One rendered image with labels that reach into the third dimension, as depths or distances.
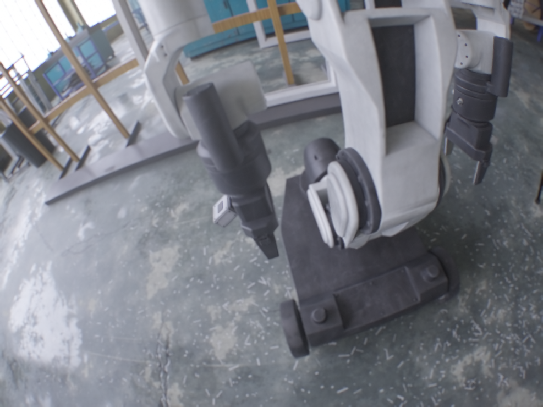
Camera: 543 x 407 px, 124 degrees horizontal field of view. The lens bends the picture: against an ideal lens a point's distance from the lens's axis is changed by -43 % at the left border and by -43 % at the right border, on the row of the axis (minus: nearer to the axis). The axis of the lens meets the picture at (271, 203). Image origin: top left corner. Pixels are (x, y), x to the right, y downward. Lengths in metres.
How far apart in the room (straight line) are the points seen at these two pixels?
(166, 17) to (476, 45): 0.41
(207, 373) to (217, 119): 0.94
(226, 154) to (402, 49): 0.25
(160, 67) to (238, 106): 0.10
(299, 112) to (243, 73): 1.25
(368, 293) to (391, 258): 0.14
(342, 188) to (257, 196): 0.12
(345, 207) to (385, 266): 0.49
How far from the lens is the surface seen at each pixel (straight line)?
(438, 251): 0.89
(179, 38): 0.28
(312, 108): 1.55
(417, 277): 0.80
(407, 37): 0.34
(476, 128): 0.51
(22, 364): 2.30
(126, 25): 1.65
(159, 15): 0.28
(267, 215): 0.37
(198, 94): 0.25
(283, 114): 1.54
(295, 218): 0.90
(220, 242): 1.15
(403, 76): 0.35
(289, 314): 0.76
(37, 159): 3.98
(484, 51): 0.46
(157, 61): 0.28
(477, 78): 0.48
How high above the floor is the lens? 0.94
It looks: 54 degrees down
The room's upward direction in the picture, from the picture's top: 22 degrees counter-clockwise
